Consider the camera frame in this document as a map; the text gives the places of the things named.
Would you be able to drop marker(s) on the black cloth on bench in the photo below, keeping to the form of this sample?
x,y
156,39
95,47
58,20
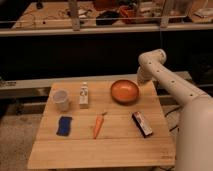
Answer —
x,y
107,18

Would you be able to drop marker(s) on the blue sponge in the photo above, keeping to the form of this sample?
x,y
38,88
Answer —
x,y
64,126

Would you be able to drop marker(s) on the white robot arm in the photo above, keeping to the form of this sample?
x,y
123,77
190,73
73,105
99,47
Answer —
x,y
194,145

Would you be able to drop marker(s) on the metal frame post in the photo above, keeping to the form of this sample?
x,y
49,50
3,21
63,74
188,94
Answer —
x,y
167,8
73,7

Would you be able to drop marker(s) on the right metal frame post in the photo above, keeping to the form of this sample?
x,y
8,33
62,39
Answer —
x,y
167,8

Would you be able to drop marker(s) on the orange ceramic bowl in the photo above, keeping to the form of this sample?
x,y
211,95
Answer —
x,y
124,91

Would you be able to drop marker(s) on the orange toy carrot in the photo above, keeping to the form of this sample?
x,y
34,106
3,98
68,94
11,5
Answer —
x,y
98,124

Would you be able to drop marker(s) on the horizontal metal rail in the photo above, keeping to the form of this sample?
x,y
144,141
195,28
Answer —
x,y
106,30

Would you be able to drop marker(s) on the orange object on bench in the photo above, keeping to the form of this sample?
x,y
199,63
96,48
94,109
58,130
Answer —
x,y
127,14

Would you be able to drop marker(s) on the left metal frame post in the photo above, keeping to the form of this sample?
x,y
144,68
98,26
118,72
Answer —
x,y
73,7

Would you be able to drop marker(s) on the translucent plastic cup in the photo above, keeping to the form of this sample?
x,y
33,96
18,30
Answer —
x,y
61,100

